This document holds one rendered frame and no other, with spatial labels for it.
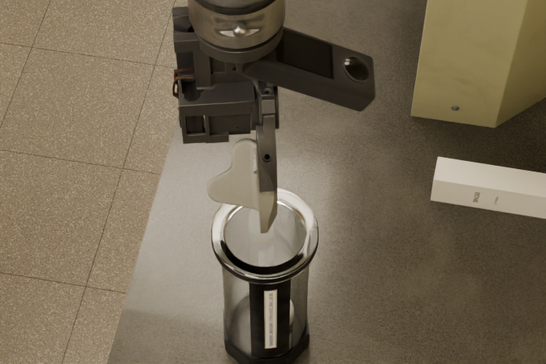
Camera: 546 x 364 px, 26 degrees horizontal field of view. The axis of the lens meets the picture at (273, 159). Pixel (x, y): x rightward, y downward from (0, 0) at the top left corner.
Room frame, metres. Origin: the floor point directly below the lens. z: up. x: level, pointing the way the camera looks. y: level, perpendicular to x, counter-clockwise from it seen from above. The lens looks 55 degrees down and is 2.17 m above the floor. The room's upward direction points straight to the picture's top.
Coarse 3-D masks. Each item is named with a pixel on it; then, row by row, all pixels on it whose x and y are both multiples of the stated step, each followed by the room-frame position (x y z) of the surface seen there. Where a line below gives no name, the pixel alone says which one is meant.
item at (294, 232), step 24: (288, 192) 0.67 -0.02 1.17; (216, 216) 0.64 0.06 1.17; (240, 216) 0.66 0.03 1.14; (288, 216) 0.66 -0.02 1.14; (312, 216) 0.64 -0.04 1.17; (216, 240) 0.61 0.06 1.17; (240, 240) 0.65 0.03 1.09; (264, 240) 0.66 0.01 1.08; (288, 240) 0.66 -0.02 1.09; (312, 240) 0.61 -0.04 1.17; (240, 264) 0.58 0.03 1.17; (264, 264) 0.66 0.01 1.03; (288, 264) 0.58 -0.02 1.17; (240, 288) 0.58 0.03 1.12; (240, 312) 0.58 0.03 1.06; (240, 336) 0.59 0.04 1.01
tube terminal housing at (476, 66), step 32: (448, 0) 0.93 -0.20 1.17; (480, 0) 0.93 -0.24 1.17; (512, 0) 0.92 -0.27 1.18; (544, 0) 0.94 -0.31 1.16; (448, 32) 0.93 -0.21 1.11; (480, 32) 0.93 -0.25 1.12; (512, 32) 0.92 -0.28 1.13; (544, 32) 0.95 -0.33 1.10; (448, 64) 0.93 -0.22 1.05; (480, 64) 0.92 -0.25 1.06; (512, 64) 0.92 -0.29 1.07; (544, 64) 0.96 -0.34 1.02; (416, 96) 0.94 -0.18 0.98; (448, 96) 0.93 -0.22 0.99; (480, 96) 0.92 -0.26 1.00; (512, 96) 0.93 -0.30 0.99; (544, 96) 0.97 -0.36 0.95
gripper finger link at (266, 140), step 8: (264, 120) 0.58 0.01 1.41; (272, 120) 0.58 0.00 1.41; (256, 128) 0.58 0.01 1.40; (264, 128) 0.58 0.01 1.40; (272, 128) 0.58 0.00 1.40; (256, 136) 0.58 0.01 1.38; (264, 136) 0.57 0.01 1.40; (272, 136) 0.57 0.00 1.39; (264, 144) 0.57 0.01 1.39; (272, 144) 0.57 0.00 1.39; (264, 152) 0.56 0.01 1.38; (272, 152) 0.56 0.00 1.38; (264, 160) 0.56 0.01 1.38; (272, 160) 0.56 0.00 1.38; (264, 168) 0.56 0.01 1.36; (272, 168) 0.56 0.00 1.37; (264, 176) 0.56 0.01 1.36; (272, 176) 0.56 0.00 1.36; (264, 184) 0.55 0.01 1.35; (272, 184) 0.55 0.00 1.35
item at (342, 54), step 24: (288, 48) 0.62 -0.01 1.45; (312, 48) 0.63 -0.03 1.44; (336, 48) 0.63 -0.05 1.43; (264, 72) 0.59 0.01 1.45; (288, 72) 0.59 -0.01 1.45; (312, 72) 0.60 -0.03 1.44; (336, 72) 0.61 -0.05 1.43; (360, 72) 0.61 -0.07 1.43; (312, 96) 0.60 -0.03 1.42; (336, 96) 0.60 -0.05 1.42; (360, 96) 0.60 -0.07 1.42
